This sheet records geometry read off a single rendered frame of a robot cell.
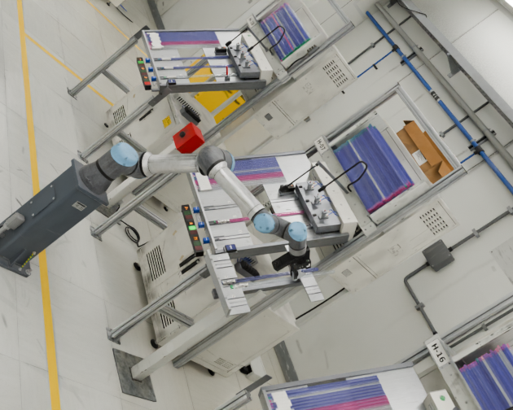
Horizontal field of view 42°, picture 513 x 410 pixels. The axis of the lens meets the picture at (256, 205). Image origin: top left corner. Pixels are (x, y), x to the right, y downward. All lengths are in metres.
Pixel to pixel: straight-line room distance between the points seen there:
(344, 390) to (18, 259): 1.56
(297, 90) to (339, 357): 1.94
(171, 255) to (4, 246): 1.10
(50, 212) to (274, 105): 2.08
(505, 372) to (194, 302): 1.64
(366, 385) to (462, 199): 2.45
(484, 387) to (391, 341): 2.01
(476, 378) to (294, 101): 2.46
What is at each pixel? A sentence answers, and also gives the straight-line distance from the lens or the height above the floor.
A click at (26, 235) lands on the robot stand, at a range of 3.14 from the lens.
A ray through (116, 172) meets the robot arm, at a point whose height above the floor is 0.69.
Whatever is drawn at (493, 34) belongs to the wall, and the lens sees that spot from 5.94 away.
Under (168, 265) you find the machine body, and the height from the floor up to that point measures 0.26.
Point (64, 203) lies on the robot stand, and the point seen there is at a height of 0.43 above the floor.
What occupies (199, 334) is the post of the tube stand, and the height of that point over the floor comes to 0.43.
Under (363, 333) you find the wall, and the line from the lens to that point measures 4.97.
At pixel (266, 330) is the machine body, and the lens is 3.89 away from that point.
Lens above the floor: 1.79
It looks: 14 degrees down
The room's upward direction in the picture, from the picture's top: 54 degrees clockwise
